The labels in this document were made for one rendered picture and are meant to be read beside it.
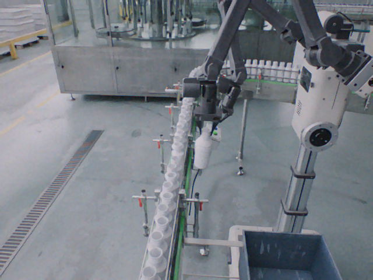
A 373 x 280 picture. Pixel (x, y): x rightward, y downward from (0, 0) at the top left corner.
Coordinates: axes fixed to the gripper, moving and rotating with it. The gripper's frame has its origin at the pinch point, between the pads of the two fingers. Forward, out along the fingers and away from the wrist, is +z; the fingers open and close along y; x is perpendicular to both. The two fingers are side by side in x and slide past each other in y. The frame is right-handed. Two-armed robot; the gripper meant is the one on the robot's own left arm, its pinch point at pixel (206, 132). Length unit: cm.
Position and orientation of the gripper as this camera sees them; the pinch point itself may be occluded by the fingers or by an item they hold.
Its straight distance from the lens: 110.4
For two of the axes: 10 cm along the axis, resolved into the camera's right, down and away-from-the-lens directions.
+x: 1.1, -4.8, 8.7
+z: -0.5, 8.7, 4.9
